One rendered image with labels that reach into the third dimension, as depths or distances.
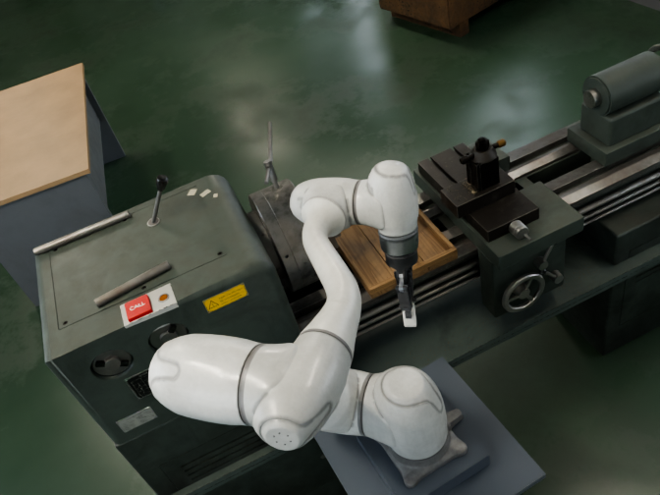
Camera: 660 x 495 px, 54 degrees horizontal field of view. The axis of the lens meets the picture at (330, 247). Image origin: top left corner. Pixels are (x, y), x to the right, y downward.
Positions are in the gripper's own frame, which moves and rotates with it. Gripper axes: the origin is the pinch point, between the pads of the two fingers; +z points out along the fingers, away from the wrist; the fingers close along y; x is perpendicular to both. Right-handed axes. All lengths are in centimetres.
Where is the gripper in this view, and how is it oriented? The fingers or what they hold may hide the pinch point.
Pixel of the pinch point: (409, 314)
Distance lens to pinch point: 162.0
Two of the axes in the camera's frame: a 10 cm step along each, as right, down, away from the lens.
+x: -9.7, 0.3, 2.6
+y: 2.0, -5.7, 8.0
